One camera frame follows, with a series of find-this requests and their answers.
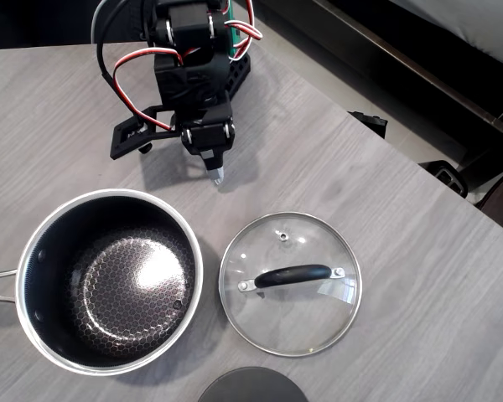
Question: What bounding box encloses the glass lid with black handle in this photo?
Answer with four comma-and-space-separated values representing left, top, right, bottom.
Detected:
218, 211, 364, 358

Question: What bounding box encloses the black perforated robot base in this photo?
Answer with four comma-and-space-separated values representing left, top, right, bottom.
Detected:
225, 53, 253, 102

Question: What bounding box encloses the stainless steel saucepan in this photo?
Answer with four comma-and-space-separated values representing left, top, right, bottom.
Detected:
0, 188, 205, 377

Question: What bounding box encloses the green circuit board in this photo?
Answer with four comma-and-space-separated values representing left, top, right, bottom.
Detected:
227, 0, 257, 62

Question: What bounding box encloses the black table clamp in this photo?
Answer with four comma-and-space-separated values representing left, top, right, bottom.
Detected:
346, 110, 389, 141
418, 158, 470, 199

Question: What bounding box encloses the dark grey round object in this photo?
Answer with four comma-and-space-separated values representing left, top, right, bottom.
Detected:
197, 366, 309, 402

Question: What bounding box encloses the white cushion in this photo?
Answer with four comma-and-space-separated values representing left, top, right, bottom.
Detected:
388, 0, 503, 70

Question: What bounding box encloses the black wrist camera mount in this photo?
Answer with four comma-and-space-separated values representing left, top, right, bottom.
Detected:
108, 106, 181, 161

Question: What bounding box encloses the red white gripper servo cable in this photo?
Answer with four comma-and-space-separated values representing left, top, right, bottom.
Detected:
111, 45, 182, 131

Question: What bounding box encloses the red white base servo cable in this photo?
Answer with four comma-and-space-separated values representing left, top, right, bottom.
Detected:
223, 0, 264, 60

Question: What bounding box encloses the thin black cable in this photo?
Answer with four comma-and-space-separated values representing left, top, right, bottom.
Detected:
93, 0, 146, 126

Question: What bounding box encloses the dark wooden bench frame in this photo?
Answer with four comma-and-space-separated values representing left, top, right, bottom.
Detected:
255, 0, 503, 190

